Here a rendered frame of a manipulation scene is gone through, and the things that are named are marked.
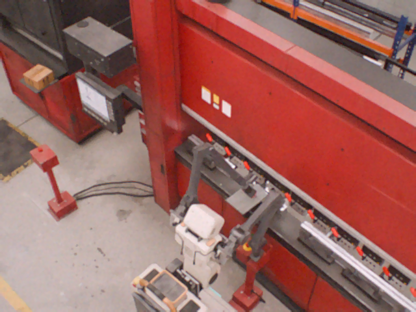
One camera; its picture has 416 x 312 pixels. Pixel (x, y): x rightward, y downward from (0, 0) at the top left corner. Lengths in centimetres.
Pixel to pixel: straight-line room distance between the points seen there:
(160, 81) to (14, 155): 254
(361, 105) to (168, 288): 172
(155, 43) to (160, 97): 48
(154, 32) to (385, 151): 169
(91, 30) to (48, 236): 211
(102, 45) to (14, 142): 261
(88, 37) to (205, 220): 154
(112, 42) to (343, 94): 168
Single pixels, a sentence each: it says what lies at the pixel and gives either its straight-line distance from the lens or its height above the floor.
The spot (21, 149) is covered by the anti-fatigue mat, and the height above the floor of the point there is 1.
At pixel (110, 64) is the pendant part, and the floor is 187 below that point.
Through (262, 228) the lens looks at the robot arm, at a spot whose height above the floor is 111.
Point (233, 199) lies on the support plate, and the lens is 366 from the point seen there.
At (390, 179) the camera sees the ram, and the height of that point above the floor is 189.
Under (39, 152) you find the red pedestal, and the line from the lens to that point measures 450.
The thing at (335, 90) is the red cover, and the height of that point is 224.
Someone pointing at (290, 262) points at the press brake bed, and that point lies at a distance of 379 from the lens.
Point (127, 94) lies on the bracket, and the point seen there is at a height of 121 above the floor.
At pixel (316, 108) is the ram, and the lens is 284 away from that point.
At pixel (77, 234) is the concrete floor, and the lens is 484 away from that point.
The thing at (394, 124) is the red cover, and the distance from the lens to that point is 255.
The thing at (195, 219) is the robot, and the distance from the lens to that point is 311.
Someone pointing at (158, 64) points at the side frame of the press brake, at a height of 180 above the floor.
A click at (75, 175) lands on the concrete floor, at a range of 532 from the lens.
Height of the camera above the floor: 386
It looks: 47 degrees down
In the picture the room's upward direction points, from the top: straight up
